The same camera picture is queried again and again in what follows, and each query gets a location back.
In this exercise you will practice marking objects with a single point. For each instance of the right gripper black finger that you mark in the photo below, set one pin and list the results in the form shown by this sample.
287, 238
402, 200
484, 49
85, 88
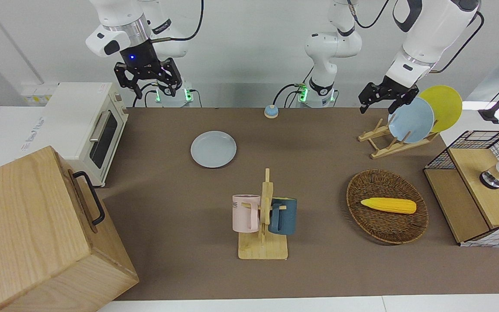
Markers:
173, 76
124, 76

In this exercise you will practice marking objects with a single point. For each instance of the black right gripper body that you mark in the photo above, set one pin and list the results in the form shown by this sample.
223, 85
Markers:
139, 58

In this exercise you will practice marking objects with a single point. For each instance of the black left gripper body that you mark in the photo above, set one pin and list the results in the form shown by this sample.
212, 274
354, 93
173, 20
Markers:
394, 86

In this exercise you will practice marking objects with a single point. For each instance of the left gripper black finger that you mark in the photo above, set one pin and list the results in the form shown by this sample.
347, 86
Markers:
368, 94
404, 102

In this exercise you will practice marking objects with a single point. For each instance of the gray plate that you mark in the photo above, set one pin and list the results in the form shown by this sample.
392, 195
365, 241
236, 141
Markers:
213, 149

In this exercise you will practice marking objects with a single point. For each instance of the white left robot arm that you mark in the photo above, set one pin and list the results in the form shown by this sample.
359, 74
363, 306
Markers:
332, 47

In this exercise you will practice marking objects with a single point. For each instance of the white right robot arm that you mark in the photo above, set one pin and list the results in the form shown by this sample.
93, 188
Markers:
119, 17

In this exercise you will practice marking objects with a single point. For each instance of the light blue plate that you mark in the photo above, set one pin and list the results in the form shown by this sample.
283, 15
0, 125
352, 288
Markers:
412, 123

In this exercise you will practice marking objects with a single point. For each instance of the yellow plate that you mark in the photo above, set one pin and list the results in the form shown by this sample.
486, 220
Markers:
446, 104

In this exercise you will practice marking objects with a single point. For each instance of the wooden plate rack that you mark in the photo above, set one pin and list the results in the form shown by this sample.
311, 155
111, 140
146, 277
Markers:
388, 149

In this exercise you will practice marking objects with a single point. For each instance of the white toaster oven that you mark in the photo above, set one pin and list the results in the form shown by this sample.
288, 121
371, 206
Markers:
76, 112

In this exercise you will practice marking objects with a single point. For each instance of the brown table mat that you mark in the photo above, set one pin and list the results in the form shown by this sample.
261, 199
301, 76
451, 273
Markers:
319, 173

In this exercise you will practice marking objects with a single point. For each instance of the blue bell with wooden base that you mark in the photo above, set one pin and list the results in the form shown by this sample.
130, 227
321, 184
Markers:
271, 112

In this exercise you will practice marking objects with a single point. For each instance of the yellow corn cob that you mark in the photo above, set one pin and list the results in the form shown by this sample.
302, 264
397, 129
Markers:
388, 205

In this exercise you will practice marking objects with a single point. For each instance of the grid pattern wooden shelf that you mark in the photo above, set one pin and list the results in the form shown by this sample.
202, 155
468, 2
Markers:
461, 208

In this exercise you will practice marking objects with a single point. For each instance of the brown wicker basket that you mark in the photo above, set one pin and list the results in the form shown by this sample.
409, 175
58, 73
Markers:
383, 227

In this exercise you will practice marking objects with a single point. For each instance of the dark blue mug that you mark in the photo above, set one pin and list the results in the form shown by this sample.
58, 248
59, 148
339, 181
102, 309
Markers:
286, 216

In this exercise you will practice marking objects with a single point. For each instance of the pink mug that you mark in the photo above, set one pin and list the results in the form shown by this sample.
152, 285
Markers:
243, 216

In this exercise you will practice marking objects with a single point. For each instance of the large wooden box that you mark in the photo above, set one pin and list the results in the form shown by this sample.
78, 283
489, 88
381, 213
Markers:
28, 234

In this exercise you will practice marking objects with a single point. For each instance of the wooden mug tree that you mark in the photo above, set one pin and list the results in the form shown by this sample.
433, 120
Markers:
262, 249

